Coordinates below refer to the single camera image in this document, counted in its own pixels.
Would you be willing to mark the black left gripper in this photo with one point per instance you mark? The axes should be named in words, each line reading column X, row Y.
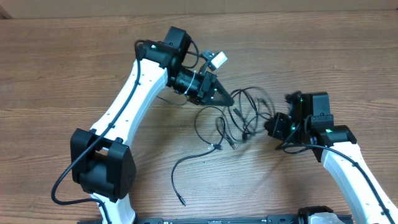
column 207, row 89

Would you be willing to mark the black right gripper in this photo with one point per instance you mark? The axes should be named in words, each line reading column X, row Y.
column 275, row 126

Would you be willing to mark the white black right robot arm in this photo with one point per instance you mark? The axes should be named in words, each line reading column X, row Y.
column 309, row 126

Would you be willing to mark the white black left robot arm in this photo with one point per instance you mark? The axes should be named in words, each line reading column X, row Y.
column 102, row 162

